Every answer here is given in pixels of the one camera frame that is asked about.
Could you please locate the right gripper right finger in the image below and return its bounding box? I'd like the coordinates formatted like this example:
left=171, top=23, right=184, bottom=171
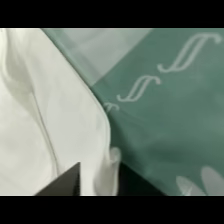
left=117, top=160, right=168, bottom=197

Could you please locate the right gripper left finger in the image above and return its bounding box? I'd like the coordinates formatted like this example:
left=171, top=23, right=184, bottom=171
left=34, top=161, right=82, bottom=197

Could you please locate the white garment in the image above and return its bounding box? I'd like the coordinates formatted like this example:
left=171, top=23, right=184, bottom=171
left=0, top=28, right=123, bottom=197

